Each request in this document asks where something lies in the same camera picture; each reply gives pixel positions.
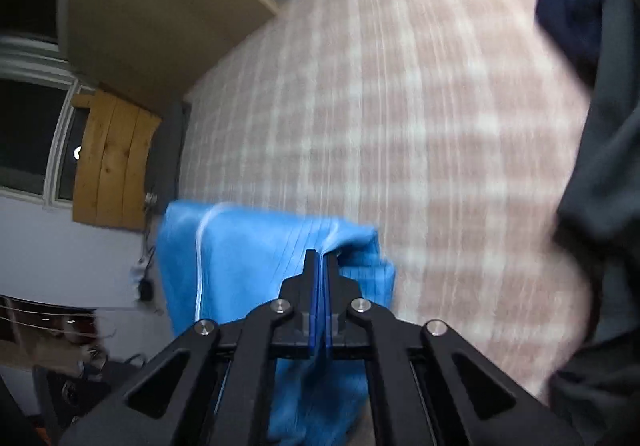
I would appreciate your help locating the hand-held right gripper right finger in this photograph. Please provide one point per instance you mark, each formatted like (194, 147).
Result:
(327, 318)

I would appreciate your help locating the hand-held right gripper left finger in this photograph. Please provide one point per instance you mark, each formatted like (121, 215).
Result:
(312, 318)

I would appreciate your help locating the blue shirt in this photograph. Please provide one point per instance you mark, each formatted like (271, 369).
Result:
(240, 256)

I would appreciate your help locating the pink plaid bed sheet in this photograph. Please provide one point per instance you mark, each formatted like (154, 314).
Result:
(400, 125)

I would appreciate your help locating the pine wood plank board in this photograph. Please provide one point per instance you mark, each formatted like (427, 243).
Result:
(110, 165)

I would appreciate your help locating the dark grey garment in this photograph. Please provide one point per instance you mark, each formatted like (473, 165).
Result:
(610, 175)

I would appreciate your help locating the white framed window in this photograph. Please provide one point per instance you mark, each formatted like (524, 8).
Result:
(30, 125)

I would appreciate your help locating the plywood headboard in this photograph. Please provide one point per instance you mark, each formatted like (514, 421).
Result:
(150, 10)

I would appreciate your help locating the navy blue garment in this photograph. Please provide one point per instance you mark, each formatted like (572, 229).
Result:
(570, 10)

